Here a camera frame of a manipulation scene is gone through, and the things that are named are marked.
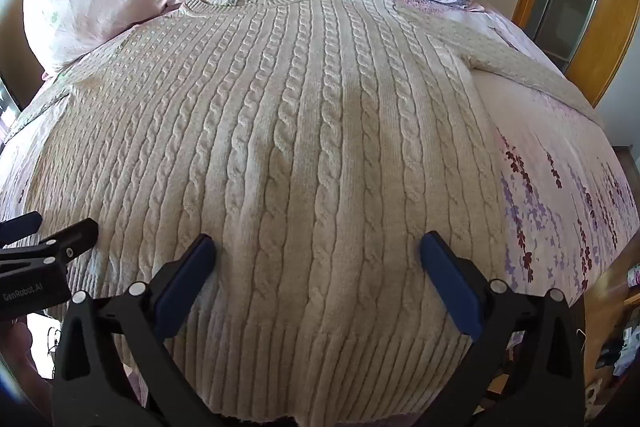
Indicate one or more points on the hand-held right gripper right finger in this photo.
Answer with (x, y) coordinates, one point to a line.
(450, 283)

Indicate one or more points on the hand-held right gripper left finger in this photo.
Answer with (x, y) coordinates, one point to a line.
(186, 286)

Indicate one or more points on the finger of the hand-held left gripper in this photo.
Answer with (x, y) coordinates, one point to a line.
(65, 239)
(20, 227)

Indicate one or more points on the pink floral bed sheet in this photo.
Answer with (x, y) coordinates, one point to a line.
(550, 167)

